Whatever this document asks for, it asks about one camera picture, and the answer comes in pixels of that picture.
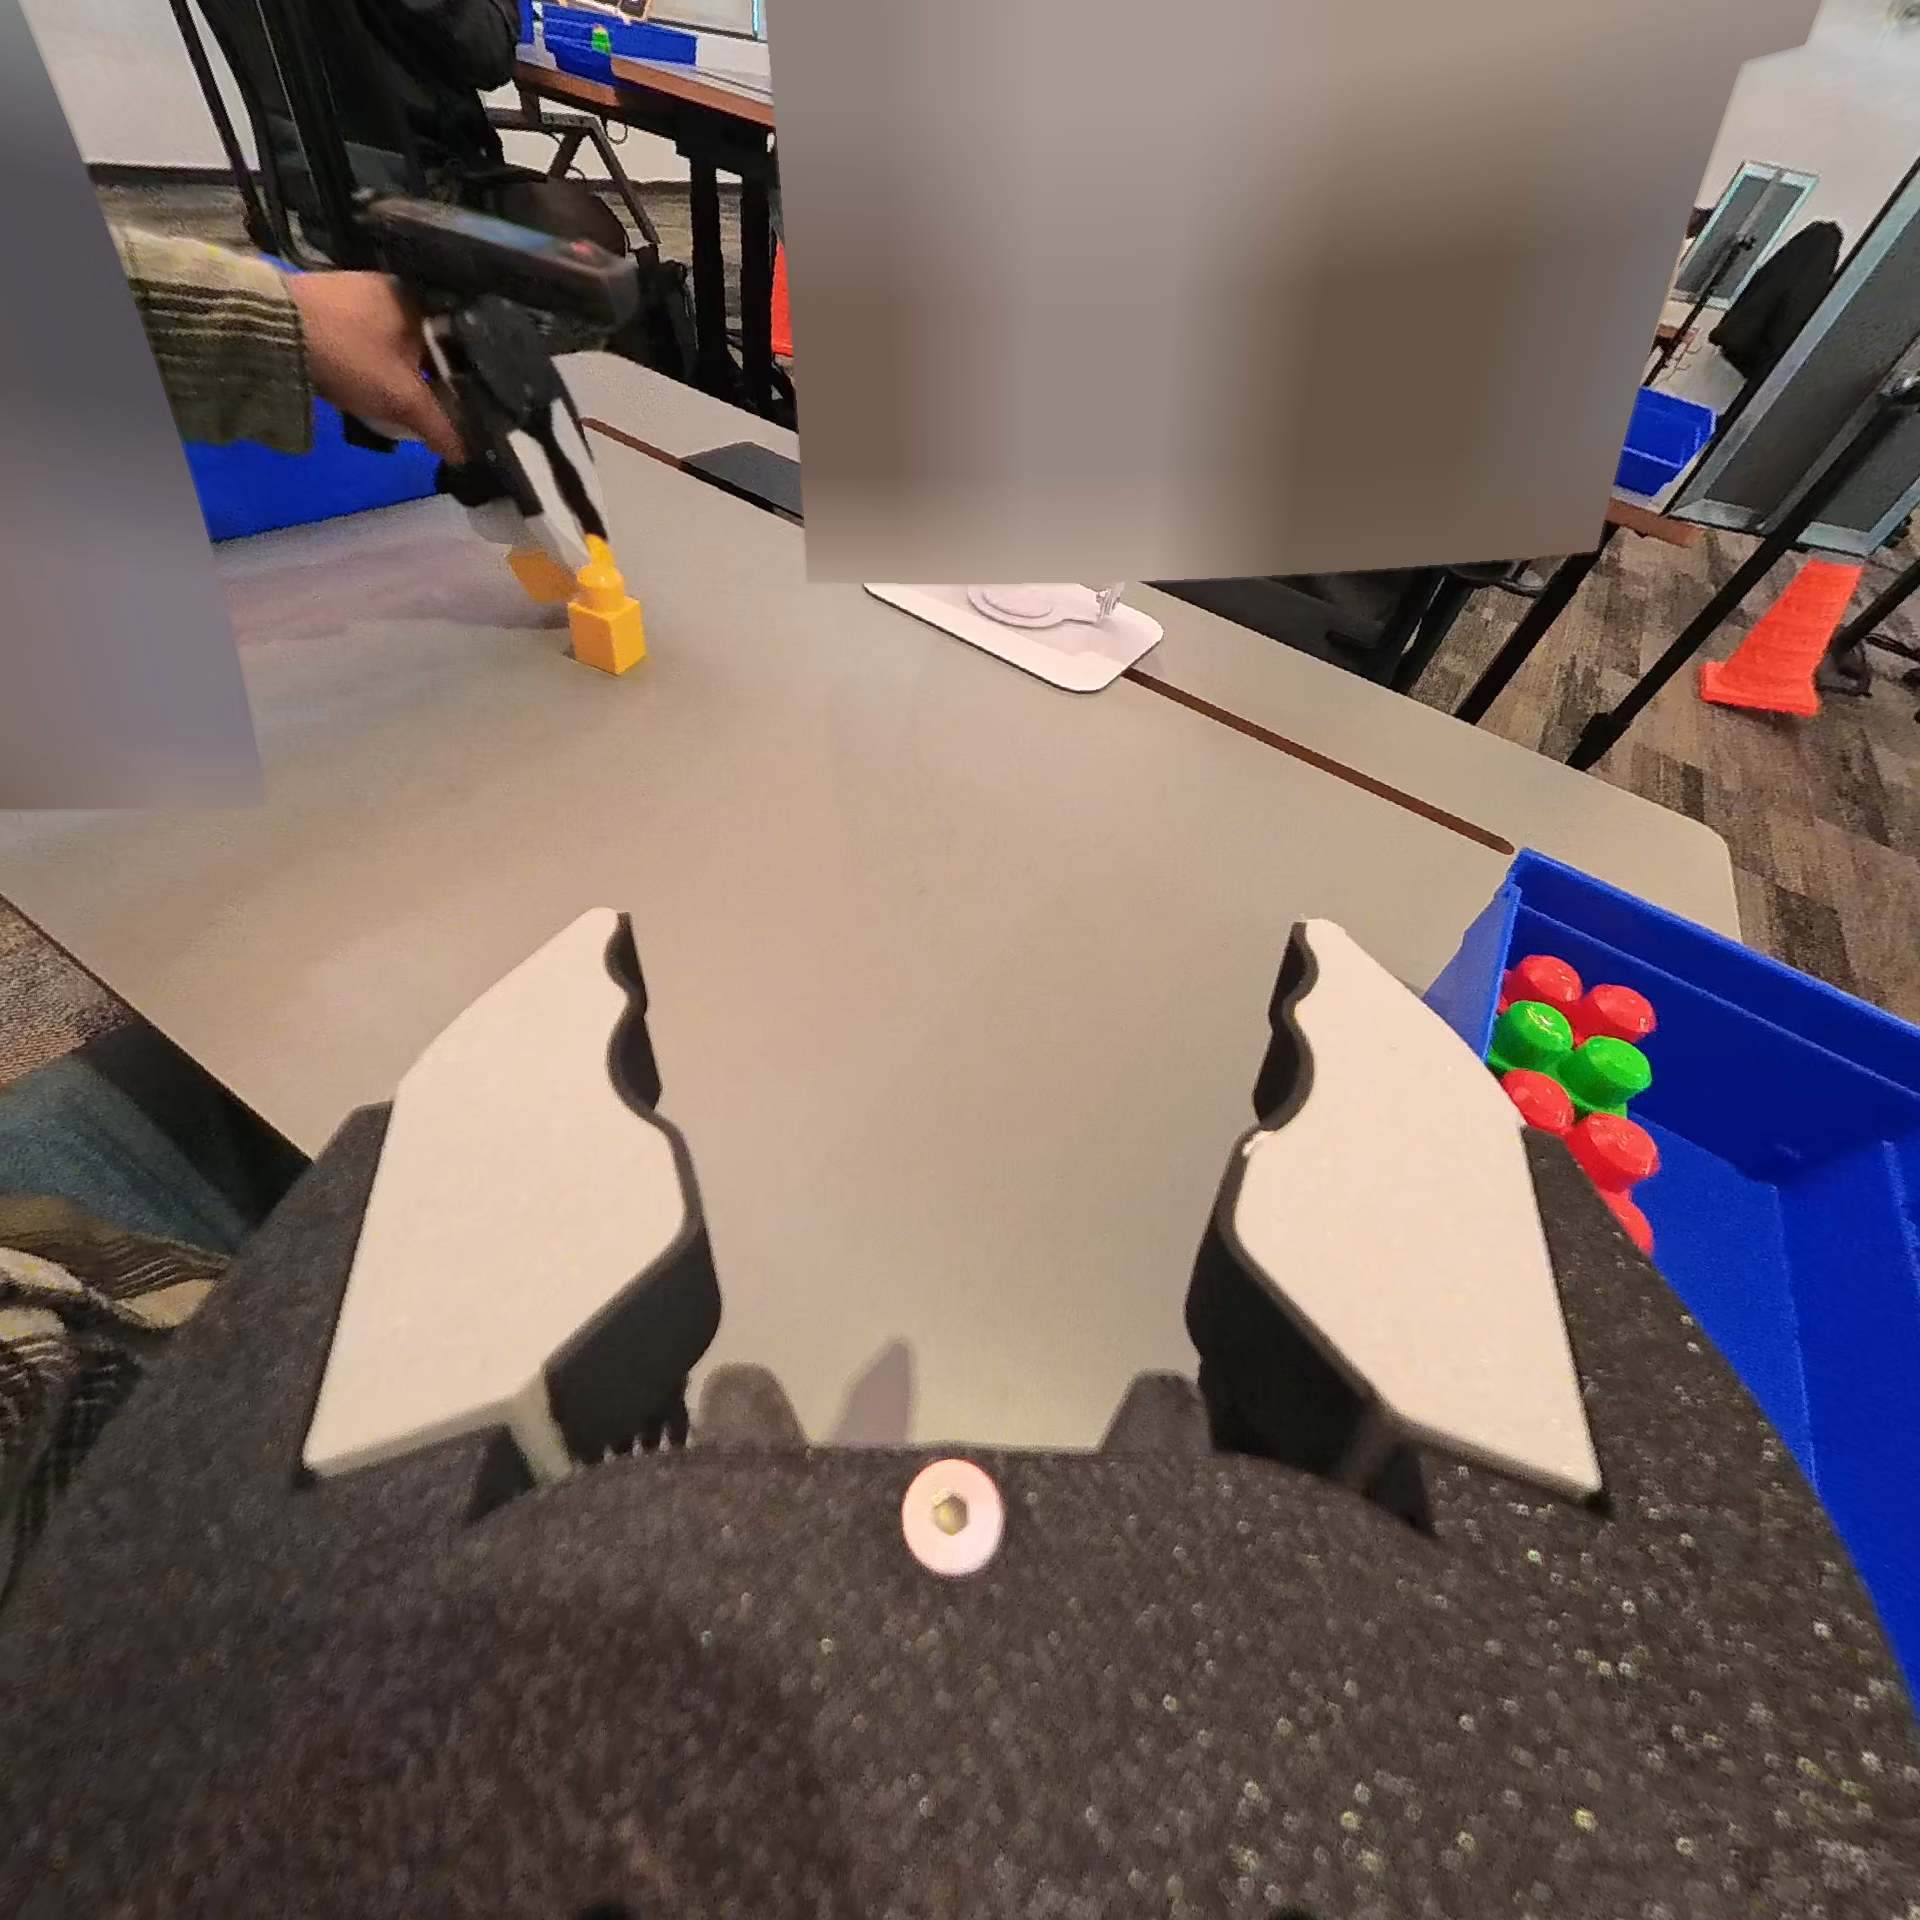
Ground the brown background table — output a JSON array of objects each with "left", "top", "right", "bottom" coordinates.
[
  {"left": 511, "top": 56, "right": 799, "bottom": 429},
  {"left": 1452, "top": 493, "right": 1708, "bottom": 726}
]

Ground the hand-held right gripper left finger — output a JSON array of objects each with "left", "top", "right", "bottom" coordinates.
[{"left": 301, "top": 905, "right": 727, "bottom": 1487}]

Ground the blue bin with coloured blocks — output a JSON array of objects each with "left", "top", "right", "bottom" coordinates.
[{"left": 1423, "top": 845, "right": 1920, "bottom": 1698}]

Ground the black hanging jacket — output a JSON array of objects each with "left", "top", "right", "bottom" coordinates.
[{"left": 1710, "top": 220, "right": 1849, "bottom": 377}]

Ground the large grey framed panel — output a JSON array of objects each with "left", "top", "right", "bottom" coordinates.
[{"left": 1665, "top": 150, "right": 1920, "bottom": 558}]

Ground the black office chair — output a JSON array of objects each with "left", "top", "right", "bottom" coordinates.
[{"left": 1155, "top": 551, "right": 1567, "bottom": 696}]

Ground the small grey framed panel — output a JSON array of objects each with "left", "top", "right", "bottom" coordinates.
[{"left": 1672, "top": 156, "right": 1822, "bottom": 301}]

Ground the person's plaid shirt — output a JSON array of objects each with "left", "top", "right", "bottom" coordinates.
[{"left": 0, "top": 1200, "right": 235, "bottom": 1592}]

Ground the white document stand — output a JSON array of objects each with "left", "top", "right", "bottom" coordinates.
[{"left": 865, "top": 575, "right": 1169, "bottom": 696}]

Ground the blue bin with green block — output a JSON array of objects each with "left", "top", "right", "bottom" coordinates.
[{"left": 540, "top": 0, "right": 703, "bottom": 69}]

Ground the small red mega block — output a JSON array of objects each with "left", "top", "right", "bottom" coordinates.
[{"left": 1501, "top": 954, "right": 1661, "bottom": 1043}]

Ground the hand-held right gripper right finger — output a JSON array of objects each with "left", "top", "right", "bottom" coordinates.
[{"left": 1185, "top": 918, "right": 1609, "bottom": 1510}]

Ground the person's jeans leg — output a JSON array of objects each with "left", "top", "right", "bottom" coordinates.
[{"left": 0, "top": 1020, "right": 311, "bottom": 1253}]

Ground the large red mega block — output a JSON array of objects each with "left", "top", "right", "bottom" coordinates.
[{"left": 1501, "top": 1067, "right": 1665, "bottom": 1260}]

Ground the person's left forearm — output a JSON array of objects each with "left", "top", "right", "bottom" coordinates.
[{"left": 113, "top": 223, "right": 321, "bottom": 452}]

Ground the green mega block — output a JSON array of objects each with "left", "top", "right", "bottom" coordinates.
[{"left": 1489, "top": 1001, "right": 1656, "bottom": 1119}]

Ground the small blue background bin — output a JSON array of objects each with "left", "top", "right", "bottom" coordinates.
[{"left": 1613, "top": 386, "right": 1716, "bottom": 497}]

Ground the person's left hand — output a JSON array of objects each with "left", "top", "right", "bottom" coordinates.
[{"left": 295, "top": 269, "right": 471, "bottom": 460}]

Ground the blue plastic bin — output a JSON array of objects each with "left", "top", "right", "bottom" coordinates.
[{"left": 181, "top": 396, "right": 452, "bottom": 546}]

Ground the black rectangular table panel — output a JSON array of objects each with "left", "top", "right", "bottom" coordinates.
[{"left": 683, "top": 437, "right": 809, "bottom": 524}]

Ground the black tripod stand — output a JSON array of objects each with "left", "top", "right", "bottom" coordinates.
[{"left": 1567, "top": 389, "right": 1920, "bottom": 768}]

